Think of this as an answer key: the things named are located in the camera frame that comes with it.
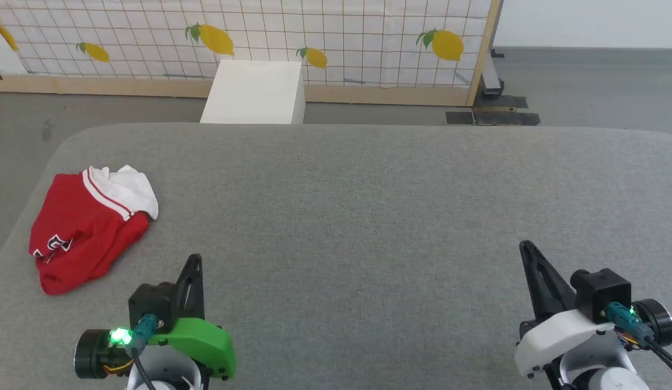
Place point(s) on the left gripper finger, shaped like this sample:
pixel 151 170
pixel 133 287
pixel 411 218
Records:
pixel 191 287

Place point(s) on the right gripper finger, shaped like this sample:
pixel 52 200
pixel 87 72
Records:
pixel 544 287

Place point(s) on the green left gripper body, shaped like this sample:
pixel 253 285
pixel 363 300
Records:
pixel 198 338

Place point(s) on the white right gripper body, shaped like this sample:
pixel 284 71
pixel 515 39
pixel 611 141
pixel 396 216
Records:
pixel 563 336

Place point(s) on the red and white shirt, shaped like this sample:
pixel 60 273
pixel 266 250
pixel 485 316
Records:
pixel 81 227

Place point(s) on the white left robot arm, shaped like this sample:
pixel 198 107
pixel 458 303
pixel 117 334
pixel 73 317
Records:
pixel 165 384

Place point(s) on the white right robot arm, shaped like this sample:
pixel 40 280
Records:
pixel 607 376

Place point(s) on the black floor tape patch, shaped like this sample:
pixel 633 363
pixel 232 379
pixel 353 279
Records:
pixel 509 118
pixel 501 102
pixel 459 117

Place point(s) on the white box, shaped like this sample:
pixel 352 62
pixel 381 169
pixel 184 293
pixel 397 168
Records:
pixel 254 92

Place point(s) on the grey metal partition foot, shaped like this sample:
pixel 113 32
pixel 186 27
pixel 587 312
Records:
pixel 490 76

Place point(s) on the lemon print partition panel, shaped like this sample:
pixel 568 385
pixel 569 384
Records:
pixel 341 32

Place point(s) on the white board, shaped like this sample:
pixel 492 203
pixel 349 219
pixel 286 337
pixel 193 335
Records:
pixel 2 54

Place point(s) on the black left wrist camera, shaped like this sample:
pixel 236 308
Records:
pixel 152 303

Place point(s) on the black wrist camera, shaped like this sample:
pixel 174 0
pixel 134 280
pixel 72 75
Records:
pixel 601 292
pixel 152 303

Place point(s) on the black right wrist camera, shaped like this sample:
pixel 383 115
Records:
pixel 601 292

